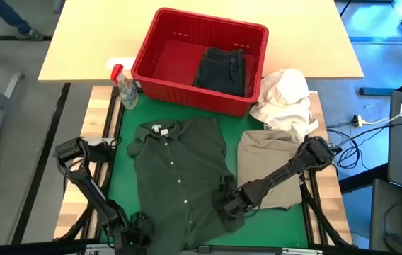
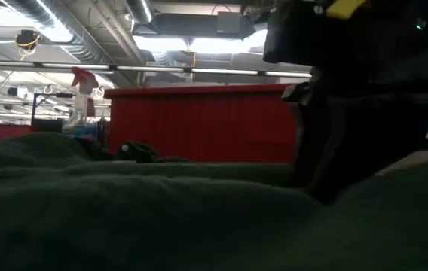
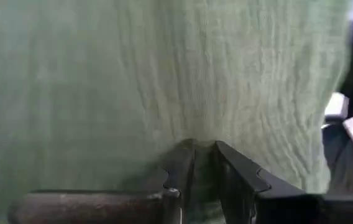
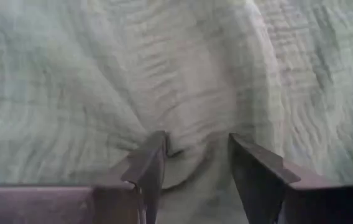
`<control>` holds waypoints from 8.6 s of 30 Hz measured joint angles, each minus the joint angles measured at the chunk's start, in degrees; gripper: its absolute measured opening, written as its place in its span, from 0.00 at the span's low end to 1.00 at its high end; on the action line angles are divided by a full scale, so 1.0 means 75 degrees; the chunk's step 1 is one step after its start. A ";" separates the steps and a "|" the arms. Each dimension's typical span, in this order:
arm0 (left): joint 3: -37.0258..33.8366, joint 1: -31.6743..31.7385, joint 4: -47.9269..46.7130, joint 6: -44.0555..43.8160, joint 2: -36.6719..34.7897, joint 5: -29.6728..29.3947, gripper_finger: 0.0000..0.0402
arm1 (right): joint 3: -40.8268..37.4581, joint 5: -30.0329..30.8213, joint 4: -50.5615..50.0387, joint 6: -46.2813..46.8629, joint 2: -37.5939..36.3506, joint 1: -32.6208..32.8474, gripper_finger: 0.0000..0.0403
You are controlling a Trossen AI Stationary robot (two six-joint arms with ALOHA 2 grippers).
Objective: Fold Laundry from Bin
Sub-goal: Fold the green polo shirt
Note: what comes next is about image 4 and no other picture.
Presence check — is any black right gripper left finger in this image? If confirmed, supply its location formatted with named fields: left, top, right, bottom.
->
left=0, top=130, right=168, bottom=224

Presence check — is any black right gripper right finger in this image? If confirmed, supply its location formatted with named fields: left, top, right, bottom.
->
left=228, top=133, right=353, bottom=224

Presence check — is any black garment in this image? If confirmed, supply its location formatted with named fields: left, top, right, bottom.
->
left=0, top=0, right=353, bottom=224

